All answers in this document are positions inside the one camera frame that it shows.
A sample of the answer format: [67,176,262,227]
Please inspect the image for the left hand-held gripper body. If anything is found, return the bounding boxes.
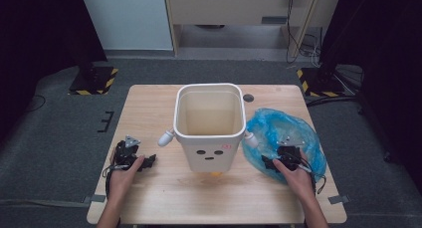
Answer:
[112,134,141,168]

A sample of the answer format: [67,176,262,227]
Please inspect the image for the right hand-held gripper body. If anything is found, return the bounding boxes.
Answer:
[277,136,305,172]

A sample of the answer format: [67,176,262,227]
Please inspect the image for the blue plastic trash bag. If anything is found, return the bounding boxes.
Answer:
[241,108,328,184]

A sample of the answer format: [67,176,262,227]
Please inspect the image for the white trash bin with face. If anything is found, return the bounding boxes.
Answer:
[157,83,260,174]

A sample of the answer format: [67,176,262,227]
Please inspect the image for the person's right hand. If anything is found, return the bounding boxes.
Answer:
[272,151,317,202]

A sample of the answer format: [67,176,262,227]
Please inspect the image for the person's left hand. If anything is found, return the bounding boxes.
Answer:
[107,154,146,199]

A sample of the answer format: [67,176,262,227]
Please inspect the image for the grey tape strip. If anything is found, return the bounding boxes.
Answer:
[327,194,350,205]
[83,194,106,204]

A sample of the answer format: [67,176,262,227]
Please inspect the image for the black striped stand base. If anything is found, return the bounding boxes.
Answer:
[68,66,119,97]
[296,67,346,99]

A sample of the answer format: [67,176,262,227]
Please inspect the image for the white partition panel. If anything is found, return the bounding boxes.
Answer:
[79,0,174,52]

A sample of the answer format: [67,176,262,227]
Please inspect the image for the black curtain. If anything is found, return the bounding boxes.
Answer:
[0,0,107,142]
[319,0,422,192]

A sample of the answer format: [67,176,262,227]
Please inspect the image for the light wooden cabinet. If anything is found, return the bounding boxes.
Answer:
[163,0,342,58]

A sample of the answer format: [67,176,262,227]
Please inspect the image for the thick black floor cables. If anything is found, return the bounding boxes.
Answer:
[305,94,358,109]

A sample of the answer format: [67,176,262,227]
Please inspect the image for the thin black floor cable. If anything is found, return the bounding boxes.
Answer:
[24,94,47,114]

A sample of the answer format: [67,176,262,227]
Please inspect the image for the black socket cables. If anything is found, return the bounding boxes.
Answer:
[286,0,322,65]

